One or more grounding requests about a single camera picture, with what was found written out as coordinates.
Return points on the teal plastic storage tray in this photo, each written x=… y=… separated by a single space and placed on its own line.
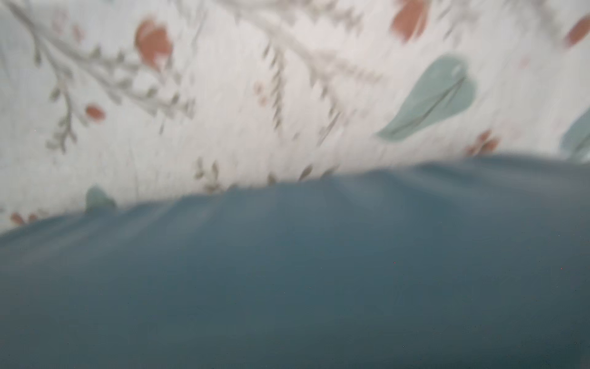
x=478 y=263

